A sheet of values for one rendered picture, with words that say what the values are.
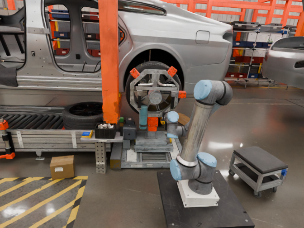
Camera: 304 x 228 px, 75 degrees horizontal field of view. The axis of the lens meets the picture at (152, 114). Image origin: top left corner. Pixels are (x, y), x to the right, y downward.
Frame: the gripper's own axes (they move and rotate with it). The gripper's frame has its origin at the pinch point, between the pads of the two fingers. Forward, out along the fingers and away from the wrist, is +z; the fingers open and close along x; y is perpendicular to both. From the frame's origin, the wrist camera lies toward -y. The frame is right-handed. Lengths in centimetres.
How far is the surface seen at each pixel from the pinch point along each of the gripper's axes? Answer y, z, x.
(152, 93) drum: 28.1, 11.2, 8.9
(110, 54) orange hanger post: 65, 3, 51
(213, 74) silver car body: 62, 50, -80
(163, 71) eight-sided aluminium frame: 53, 14, -4
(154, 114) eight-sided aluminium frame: 7.9, 35.9, 1.8
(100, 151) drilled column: -32, 30, 63
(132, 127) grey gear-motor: -6, 55, 27
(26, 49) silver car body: 89, 65, 152
